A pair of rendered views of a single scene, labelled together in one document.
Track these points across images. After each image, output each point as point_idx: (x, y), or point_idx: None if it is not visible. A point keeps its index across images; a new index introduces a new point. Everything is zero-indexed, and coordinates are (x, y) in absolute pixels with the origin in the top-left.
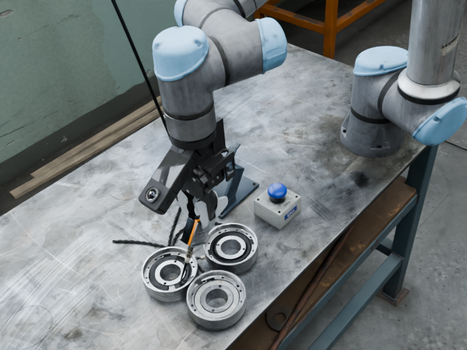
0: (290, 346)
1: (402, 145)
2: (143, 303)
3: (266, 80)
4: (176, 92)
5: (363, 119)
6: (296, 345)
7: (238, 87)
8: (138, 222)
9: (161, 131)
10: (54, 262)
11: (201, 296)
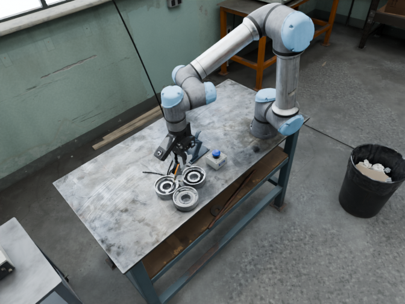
0: (226, 227)
1: (277, 134)
2: (154, 198)
3: (218, 99)
4: (169, 112)
5: (259, 121)
6: (229, 227)
7: None
8: (154, 164)
9: None
10: (117, 180)
11: (179, 196)
